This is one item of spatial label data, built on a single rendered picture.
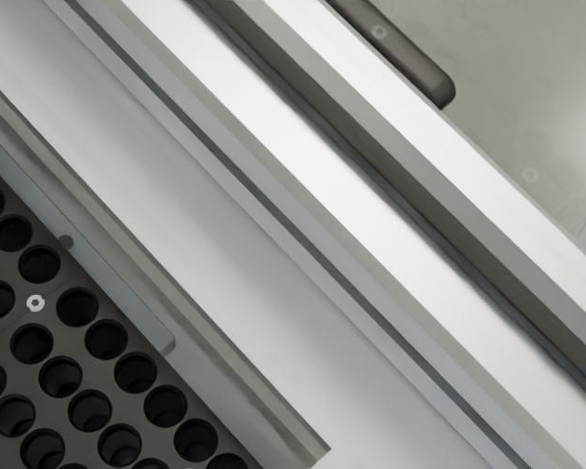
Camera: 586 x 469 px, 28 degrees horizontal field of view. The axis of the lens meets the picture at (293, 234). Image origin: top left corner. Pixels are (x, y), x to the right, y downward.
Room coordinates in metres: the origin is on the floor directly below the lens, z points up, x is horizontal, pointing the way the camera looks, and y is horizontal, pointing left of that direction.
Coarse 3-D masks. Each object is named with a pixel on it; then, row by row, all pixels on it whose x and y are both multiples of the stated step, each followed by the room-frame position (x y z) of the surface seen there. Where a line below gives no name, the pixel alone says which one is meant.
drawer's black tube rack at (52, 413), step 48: (0, 240) 0.14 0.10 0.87; (0, 288) 0.12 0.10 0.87; (0, 336) 0.10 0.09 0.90; (48, 336) 0.10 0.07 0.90; (96, 336) 0.11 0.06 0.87; (0, 384) 0.09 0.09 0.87; (48, 384) 0.09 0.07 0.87; (96, 384) 0.08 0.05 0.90; (144, 384) 0.10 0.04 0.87; (0, 432) 0.07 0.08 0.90; (48, 432) 0.07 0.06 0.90; (96, 432) 0.07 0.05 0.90; (144, 432) 0.07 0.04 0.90; (192, 432) 0.08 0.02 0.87
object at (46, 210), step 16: (0, 160) 0.18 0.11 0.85; (16, 176) 0.17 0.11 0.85; (16, 192) 0.17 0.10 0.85; (32, 192) 0.17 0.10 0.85; (32, 208) 0.16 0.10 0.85; (48, 208) 0.16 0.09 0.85; (48, 224) 0.15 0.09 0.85; (64, 224) 0.16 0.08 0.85; (64, 240) 0.15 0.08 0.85; (80, 240) 0.15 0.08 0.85; (80, 256) 0.14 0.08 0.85; (96, 256) 0.14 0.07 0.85; (96, 272) 0.14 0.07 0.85; (112, 272) 0.14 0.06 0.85; (112, 288) 0.13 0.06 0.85; (128, 288) 0.13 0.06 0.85; (128, 304) 0.13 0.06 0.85; (144, 304) 0.13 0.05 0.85; (144, 320) 0.12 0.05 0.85; (160, 336) 0.12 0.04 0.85; (160, 352) 0.11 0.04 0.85
